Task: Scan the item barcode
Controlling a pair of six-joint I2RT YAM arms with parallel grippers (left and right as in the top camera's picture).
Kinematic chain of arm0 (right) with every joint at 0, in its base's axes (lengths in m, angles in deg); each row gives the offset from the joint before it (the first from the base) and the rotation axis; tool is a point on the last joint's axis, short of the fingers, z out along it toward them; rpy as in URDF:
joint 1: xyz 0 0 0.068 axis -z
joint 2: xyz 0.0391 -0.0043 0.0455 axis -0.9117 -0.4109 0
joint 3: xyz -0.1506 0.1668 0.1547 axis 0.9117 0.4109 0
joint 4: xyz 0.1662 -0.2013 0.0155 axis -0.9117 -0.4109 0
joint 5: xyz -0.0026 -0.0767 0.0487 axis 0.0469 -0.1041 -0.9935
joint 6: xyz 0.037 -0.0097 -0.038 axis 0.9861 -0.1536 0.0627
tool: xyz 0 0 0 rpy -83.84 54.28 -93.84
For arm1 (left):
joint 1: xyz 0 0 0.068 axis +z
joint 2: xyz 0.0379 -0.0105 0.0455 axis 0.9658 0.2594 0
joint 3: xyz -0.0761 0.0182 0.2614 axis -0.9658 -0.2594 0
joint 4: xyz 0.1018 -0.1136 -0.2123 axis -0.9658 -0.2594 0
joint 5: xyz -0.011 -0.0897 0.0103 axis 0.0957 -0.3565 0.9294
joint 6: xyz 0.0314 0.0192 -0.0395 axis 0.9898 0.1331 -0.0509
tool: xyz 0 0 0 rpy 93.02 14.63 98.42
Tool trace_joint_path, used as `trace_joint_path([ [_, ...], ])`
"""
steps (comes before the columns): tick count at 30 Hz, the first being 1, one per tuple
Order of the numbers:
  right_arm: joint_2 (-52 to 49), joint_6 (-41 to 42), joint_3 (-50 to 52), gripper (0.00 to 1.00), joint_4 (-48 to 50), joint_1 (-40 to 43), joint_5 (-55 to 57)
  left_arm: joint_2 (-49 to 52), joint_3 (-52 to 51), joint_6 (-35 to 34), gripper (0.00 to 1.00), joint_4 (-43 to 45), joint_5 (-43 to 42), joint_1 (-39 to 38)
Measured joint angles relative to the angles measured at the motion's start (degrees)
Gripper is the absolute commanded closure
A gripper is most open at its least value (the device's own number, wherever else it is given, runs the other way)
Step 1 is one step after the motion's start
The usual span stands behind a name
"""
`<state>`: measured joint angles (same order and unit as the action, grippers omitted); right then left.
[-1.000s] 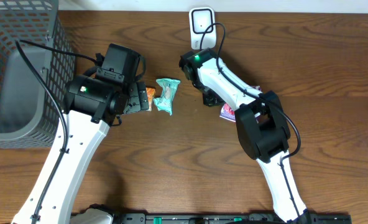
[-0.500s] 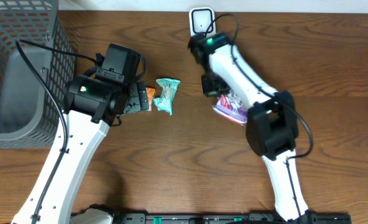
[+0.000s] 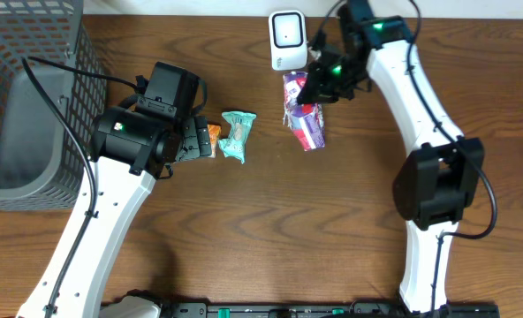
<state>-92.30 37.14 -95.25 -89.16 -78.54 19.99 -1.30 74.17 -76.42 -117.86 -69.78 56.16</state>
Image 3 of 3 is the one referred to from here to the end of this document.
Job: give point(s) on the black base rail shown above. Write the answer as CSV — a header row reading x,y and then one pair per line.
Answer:
x,y
355,310

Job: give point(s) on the grey plastic mesh basket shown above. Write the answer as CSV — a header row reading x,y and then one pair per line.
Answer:
x,y
40,168

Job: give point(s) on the teal snack packet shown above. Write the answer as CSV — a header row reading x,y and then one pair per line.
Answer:
x,y
241,125

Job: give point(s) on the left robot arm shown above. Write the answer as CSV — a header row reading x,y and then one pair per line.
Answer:
x,y
131,145

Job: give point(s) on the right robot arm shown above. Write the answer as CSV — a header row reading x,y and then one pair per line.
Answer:
x,y
442,170

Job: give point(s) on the orange white snack packet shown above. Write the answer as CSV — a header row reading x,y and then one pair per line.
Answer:
x,y
214,132

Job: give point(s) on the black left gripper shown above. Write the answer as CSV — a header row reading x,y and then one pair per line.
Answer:
x,y
202,141

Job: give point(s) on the purple red snack bag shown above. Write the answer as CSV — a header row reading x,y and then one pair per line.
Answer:
x,y
305,120

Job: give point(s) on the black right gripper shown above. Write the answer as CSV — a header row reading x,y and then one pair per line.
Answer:
x,y
317,88

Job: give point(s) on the white barcode scanner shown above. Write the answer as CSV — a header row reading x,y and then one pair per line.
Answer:
x,y
288,40

